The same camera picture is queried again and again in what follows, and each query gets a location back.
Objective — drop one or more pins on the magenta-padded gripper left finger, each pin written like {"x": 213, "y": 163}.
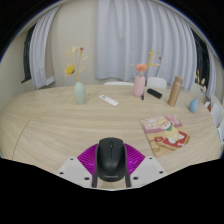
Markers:
{"x": 85, "y": 161}

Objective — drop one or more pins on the wide white curtain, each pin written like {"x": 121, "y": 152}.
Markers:
{"x": 143, "y": 40}

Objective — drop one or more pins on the dark window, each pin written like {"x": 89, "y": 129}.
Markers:
{"x": 201, "y": 60}
{"x": 27, "y": 56}

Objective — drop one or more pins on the pink vase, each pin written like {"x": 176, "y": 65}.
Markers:
{"x": 139, "y": 86}

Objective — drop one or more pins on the blue vase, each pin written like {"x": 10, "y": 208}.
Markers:
{"x": 193, "y": 105}

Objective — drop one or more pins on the cartoon print mouse pad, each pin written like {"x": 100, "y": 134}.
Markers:
{"x": 165, "y": 135}

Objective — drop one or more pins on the pale green vase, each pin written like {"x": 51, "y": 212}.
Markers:
{"x": 80, "y": 93}

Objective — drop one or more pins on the narrow white curtain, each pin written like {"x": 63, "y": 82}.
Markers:
{"x": 41, "y": 53}
{"x": 212, "y": 73}

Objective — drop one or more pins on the black rectangular case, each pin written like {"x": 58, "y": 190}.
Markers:
{"x": 154, "y": 93}

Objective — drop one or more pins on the copper brown drink bottle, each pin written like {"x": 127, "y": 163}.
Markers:
{"x": 175, "y": 91}

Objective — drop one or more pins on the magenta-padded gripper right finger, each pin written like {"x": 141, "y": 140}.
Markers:
{"x": 136, "y": 161}

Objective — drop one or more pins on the pink and yellow flowers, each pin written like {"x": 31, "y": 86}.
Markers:
{"x": 141, "y": 67}

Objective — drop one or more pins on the yellow dried flowers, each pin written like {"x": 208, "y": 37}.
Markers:
{"x": 70, "y": 69}

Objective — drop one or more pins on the white remote control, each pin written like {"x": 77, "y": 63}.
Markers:
{"x": 108, "y": 100}

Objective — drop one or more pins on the black blue-capped marker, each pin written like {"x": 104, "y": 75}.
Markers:
{"x": 142, "y": 96}

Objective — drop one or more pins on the black computer mouse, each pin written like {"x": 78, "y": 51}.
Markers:
{"x": 111, "y": 160}

